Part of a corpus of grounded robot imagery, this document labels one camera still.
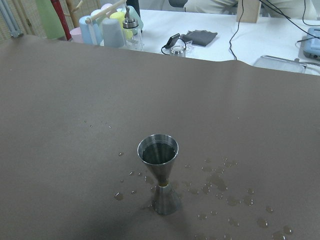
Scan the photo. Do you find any steel cocktail jigger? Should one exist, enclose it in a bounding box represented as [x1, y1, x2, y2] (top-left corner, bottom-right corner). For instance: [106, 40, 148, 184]
[137, 133, 181, 216]

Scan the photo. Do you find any dark grey folded cloth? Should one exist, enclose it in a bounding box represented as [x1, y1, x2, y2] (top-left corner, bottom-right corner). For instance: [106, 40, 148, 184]
[180, 30, 218, 47]

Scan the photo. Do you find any rack of pastel cups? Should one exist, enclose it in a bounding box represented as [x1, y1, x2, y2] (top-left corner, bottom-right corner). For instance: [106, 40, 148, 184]
[79, 0, 143, 51]

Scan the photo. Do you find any metal tray with white cloth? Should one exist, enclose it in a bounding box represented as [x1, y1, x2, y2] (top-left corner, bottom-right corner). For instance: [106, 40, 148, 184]
[253, 55, 307, 73]

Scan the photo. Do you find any green cup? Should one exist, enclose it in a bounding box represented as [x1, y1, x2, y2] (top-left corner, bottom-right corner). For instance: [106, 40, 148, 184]
[35, 0, 66, 40]

